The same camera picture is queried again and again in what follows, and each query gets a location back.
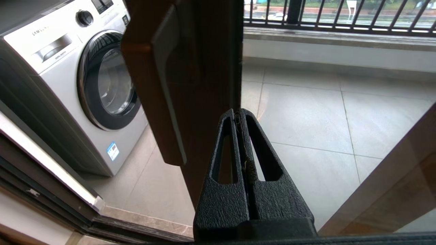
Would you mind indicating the white front-load washing machine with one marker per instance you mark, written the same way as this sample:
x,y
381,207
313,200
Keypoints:
x,y
61,85

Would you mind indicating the dark brown glass sliding door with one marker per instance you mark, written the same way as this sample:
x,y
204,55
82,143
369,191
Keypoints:
x,y
204,68

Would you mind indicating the black balcony railing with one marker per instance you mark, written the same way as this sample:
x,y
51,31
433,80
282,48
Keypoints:
x,y
327,17

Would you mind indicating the grey stone window sill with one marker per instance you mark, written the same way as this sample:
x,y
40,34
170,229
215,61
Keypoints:
x,y
340,39

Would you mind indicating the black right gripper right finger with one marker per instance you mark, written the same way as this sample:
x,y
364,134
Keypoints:
x,y
279,204

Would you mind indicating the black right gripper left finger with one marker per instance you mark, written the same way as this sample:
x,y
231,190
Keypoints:
x,y
224,204

